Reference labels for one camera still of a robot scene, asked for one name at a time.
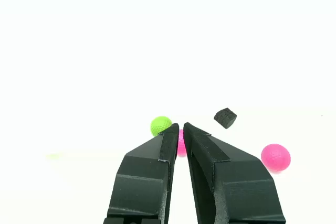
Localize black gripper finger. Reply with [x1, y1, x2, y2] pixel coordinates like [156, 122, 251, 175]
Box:
[103, 123, 180, 224]
[183, 122, 287, 224]

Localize black foam box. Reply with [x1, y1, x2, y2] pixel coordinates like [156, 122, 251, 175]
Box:
[213, 107, 237, 130]

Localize pink golf ball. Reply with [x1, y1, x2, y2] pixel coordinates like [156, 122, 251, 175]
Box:
[177, 129, 187, 158]
[260, 143, 291, 173]

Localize green golf ball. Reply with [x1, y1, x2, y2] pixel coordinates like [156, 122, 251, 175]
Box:
[150, 115, 173, 137]

